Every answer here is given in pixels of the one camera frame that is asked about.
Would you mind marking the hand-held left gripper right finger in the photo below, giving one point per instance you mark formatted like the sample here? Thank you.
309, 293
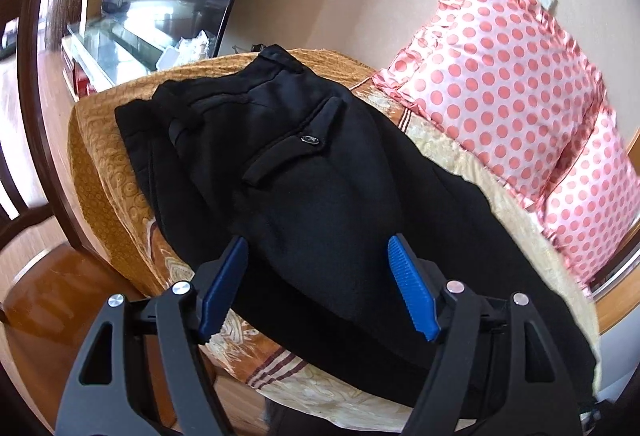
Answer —
411, 291

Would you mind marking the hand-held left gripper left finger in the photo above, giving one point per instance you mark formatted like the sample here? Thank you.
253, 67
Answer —
223, 288

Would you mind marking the black pants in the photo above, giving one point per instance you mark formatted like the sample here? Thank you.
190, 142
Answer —
330, 196

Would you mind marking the orange patterned bed blanket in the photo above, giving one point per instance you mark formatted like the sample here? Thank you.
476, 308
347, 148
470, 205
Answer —
112, 196

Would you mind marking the small pink polka dot pillow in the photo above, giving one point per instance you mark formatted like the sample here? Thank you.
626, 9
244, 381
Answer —
590, 206

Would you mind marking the large pink polka dot pillow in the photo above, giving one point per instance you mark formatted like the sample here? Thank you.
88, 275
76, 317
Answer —
495, 81

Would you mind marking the white plastic bag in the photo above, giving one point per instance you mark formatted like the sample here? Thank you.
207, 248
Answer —
192, 47

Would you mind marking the glass top cabinet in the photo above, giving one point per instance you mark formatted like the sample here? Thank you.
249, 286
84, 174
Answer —
115, 51

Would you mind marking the dark wooden bed frame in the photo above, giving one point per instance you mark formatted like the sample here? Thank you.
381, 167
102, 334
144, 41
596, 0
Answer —
47, 116

